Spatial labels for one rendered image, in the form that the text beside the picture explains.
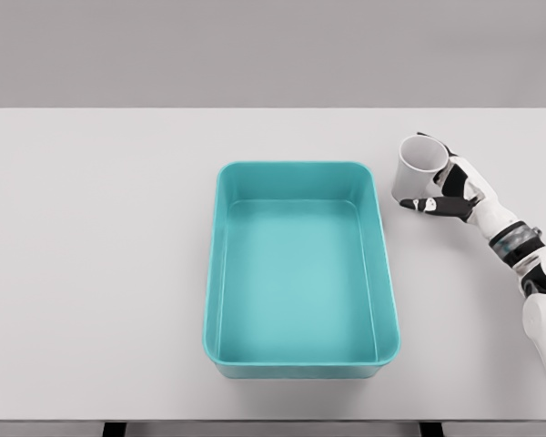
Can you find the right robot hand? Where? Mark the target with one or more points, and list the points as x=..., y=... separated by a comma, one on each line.
x=459, y=186

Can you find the white paper cup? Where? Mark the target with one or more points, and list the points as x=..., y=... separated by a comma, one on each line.
x=416, y=169

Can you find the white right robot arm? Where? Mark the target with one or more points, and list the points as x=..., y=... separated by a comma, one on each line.
x=534, y=273

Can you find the teal rectangular basket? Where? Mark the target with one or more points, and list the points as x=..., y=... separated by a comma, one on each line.
x=300, y=268

